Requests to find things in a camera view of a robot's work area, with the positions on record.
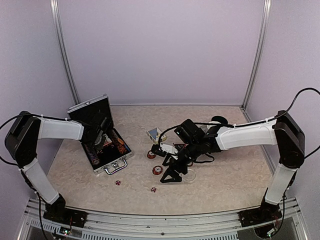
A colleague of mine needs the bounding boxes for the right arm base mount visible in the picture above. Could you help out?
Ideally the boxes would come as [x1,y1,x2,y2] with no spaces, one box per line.
[238,205,283,227]

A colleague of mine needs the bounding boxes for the chip row right in case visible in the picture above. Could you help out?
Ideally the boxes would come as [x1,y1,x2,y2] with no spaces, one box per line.
[109,129,126,154]

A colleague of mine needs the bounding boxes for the right aluminium corner post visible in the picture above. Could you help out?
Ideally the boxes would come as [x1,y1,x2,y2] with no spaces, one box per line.
[241,0,272,111]

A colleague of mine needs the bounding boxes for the chip row in case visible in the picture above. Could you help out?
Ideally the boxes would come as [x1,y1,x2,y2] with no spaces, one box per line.
[109,129,126,154]
[82,144,100,166]

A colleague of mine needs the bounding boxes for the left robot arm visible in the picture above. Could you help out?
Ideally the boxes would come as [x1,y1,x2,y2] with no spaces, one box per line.
[4,111,112,223]

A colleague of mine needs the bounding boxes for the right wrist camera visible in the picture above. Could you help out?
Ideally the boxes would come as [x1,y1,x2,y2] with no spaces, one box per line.
[150,142,178,157]

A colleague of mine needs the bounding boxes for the blue playing card deck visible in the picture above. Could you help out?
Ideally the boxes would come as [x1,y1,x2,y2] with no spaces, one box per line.
[146,127,168,145]

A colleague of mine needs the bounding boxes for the aluminium poker case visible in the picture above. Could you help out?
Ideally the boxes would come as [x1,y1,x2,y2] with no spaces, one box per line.
[67,94,134,175]

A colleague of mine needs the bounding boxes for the chip row left in case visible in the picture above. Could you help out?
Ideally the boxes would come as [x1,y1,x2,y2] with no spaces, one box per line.
[82,144,100,166]

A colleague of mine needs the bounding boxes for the triangular all-in button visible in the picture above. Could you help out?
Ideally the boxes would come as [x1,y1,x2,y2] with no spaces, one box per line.
[173,143,186,151]

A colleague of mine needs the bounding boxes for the aluminium corner post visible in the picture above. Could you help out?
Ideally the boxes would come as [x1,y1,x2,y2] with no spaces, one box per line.
[50,0,80,105]
[241,0,272,111]

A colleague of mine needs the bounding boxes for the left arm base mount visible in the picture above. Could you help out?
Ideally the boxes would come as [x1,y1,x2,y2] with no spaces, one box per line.
[43,208,88,228]

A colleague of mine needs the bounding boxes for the left aluminium corner post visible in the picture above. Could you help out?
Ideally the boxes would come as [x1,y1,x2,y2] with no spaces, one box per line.
[50,0,80,105]

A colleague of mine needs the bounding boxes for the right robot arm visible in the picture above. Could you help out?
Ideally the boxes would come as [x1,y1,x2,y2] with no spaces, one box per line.
[156,110,306,222]

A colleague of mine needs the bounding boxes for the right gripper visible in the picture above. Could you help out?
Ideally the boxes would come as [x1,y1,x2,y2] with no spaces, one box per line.
[160,140,201,183]

